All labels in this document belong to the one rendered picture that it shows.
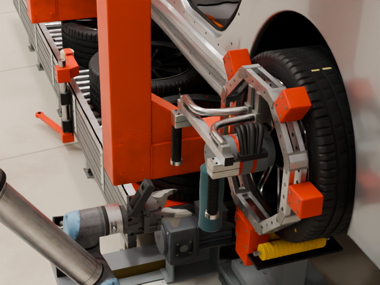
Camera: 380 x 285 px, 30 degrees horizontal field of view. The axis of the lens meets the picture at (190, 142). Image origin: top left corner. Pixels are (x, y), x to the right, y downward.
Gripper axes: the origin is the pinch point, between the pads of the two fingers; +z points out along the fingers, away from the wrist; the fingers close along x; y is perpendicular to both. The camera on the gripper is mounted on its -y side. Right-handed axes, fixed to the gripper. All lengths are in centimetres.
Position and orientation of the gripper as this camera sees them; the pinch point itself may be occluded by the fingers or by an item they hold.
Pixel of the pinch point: (184, 199)
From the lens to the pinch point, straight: 218.0
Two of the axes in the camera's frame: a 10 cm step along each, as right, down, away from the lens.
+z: 9.4, -1.5, 3.2
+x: 3.5, 4.7, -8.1
